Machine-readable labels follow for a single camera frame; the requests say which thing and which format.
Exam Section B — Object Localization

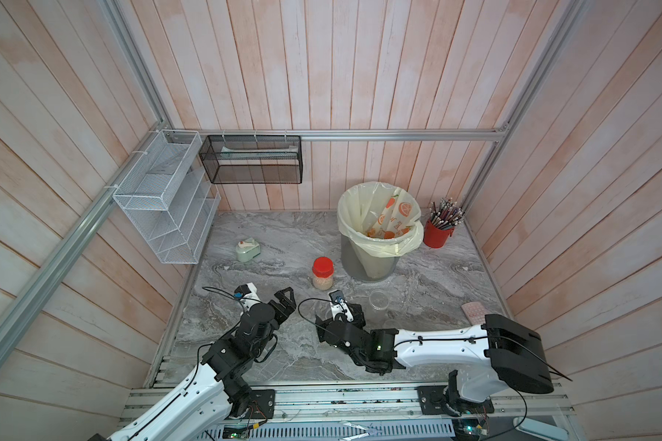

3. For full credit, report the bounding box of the wide oatmeal jar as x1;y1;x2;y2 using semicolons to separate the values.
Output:
368;291;390;311

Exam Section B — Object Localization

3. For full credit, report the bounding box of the red lidded oatmeal jar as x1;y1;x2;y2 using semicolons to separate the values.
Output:
312;257;334;291

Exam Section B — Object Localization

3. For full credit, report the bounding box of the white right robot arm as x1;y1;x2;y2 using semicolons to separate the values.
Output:
314;313;561;415

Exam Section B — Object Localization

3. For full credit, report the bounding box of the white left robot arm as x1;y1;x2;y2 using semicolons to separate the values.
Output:
107;283;297;440

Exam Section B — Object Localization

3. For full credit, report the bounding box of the green small box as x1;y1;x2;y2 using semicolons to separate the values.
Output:
235;238;261;263

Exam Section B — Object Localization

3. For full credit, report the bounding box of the grey trash bin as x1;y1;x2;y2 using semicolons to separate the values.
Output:
341;236;400;282

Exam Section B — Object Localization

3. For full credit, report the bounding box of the red pencil cup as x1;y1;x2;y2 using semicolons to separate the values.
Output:
423;220;454;249

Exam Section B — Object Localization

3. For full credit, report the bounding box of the cream trash bag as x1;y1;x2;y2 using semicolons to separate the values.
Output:
337;182;424;258

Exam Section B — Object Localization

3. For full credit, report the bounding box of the colored pencils bunch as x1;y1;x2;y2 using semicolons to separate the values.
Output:
428;198;465;231

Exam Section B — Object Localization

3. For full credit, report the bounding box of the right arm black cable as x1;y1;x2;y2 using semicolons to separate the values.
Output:
296;297;335;337

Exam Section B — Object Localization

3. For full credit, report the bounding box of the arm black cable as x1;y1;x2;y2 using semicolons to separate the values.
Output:
200;286;244;304
296;297;335;337

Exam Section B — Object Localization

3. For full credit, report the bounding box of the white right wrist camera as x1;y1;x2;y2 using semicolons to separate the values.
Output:
329;290;354;323

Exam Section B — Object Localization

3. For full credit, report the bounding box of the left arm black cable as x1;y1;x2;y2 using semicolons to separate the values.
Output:
200;286;244;304

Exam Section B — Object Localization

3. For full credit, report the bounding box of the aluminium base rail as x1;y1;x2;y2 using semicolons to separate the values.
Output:
118;384;575;428

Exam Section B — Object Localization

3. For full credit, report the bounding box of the black wire mesh basket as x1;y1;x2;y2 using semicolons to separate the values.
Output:
199;134;303;185

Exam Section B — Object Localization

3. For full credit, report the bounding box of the white wire mesh shelf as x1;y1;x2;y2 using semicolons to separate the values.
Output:
113;130;221;265

